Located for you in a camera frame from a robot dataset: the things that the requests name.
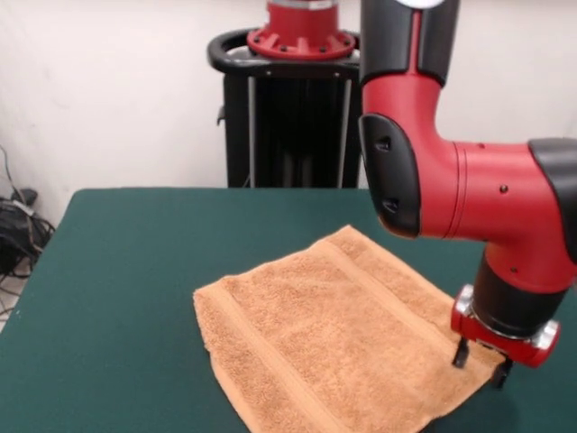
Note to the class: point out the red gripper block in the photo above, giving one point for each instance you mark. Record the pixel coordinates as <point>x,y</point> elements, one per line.
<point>505,347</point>

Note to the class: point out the orange terry towel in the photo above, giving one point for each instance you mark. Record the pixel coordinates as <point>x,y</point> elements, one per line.
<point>333,334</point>

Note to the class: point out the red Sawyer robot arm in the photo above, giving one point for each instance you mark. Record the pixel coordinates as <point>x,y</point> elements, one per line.
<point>451,180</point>

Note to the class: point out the dark green table cloth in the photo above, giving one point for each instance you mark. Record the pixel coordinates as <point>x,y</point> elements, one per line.
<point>112,338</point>

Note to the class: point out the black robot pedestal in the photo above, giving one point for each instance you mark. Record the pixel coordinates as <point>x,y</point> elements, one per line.
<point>293,126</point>

